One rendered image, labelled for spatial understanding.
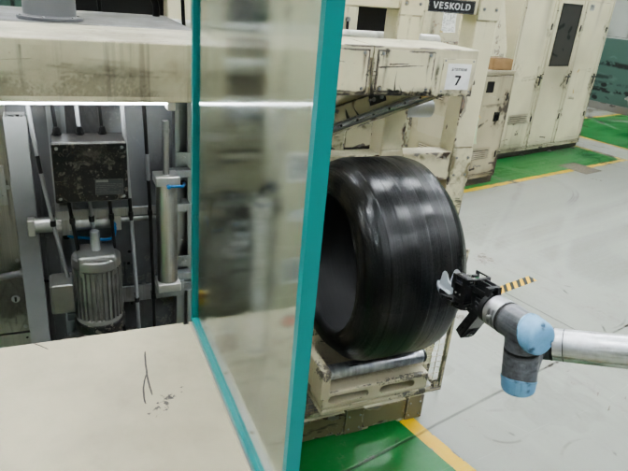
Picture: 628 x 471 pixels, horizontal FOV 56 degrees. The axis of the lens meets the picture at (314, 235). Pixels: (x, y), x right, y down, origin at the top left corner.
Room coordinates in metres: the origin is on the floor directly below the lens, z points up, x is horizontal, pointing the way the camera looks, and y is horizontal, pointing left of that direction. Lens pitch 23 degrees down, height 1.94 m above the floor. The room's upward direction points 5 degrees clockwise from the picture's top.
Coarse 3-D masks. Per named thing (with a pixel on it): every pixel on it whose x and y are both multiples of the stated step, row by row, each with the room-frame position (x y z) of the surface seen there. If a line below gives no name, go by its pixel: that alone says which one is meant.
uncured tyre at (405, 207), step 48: (336, 192) 1.52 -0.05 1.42; (384, 192) 1.44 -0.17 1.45; (432, 192) 1.50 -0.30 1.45; (336, 240) 1.86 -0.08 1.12; (384, 240) 1.35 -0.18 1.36; (432, 240) 1.39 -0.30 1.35; (336, 288) 1.77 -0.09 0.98; (384, 288) 1.31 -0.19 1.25; (432, 288) 1.35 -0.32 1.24; (336, 336) 1.43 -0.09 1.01; (384, 336) 1.31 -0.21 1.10; (432, 336) 1.39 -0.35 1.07
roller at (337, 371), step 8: (408, 352) 1.51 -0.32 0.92; (416, 352) 1.52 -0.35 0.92; (424, 352) 1.53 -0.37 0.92; (352, 360) 1.45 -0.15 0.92; (376, 360) 1.46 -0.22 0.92; (384, 360) 1.47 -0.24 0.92; (392, 360) 1.48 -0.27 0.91; (400, 360) 1.49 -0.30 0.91; (408, 360) 1.50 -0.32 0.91; (416, 360) 1.51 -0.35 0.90; (424, 360) 1.52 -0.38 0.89; (336, 368) 1.40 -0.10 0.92; (344, 368) 1.41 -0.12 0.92; (352, 368) 1.42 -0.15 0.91; (360, 368) 1.43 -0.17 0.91; (368, 368) 1.44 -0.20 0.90; (376, 368) 1.45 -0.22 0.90; (384, 368) 1.46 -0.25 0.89; (336, 376) 1.39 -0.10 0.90; (344, 376) 1.40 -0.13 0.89
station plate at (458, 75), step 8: (456, 64) 1.90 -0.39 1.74; (464, 64) 1.91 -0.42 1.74; (448, 72) 1.89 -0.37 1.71; (456, 72) 1.90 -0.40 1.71; (464, 72) 1.92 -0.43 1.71; (448, 80) 1.89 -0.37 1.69; (456, 80) 1.90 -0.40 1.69; (464, 80) 1.92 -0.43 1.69; (448, 88) 1.89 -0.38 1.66; (456, 88) 1.91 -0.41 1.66; (464, 88) 1.92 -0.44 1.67
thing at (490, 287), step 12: (456, 276) 1.25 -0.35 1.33; (468, 276) 1.25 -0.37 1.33; (456, 288) 1.25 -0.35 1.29; (468, 288) 1.22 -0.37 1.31; (480, 288) 1.22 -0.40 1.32; (492, 288) 1.18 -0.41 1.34; (456, 300) 1.23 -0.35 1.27; (468, 300) 1.21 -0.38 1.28; (480, 300) 1.19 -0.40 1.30; (480, 312) 1.15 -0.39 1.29
